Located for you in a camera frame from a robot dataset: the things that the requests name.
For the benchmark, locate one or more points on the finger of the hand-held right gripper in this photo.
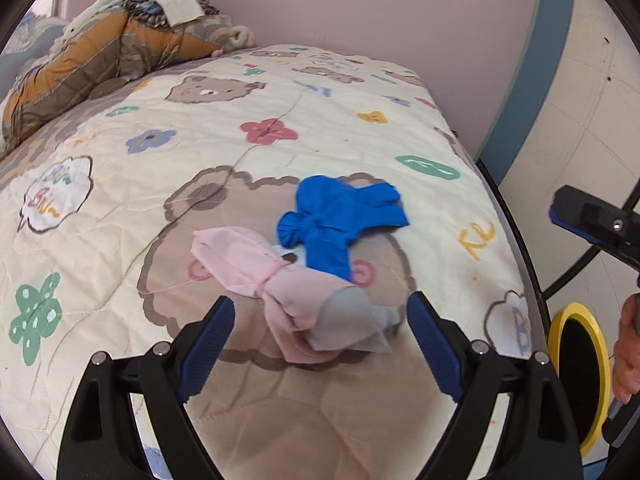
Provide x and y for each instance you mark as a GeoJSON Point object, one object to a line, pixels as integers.
{"type": "Point", "coordinates": [595, 222]}

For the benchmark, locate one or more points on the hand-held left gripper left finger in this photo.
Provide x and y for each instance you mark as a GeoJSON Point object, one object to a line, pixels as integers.
{"type": "Point", "coordinates": [210, 345]}

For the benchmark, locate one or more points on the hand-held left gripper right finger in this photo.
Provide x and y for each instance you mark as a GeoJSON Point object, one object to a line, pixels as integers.
{"type": "Point", "coordinates": [432, 345]}

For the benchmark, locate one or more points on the yellow trash bin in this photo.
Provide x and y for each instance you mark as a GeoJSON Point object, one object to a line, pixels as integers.
{"type": "Point", "coordinates": [575, 310]}

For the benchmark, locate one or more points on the pink grey cloth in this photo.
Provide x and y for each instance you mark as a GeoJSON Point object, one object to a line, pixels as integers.
{"type": "Point", "coordinates": [300, 310]}

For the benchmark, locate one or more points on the person's right hand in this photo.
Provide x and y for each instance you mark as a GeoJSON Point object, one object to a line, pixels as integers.
{"type": "Point", "coordinates": [627, 355]}

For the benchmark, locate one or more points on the cartoon printed bedspread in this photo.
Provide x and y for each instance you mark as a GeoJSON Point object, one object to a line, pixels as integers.
{"type": "Point", "coordinates": [150, 240]}

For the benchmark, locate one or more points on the pink white plush toy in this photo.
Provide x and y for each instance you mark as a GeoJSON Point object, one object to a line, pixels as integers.
{"type": "Point", "coordinates": [240, 37]}

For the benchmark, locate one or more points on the pile of folded clothes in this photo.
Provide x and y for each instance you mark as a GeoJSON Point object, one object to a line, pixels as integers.
{"type": "Point", "coordinates": [180, 7]}

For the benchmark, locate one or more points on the blue door frame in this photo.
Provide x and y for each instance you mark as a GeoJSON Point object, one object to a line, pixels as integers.
{"type": "Point", "coordinates": [540, 60]}

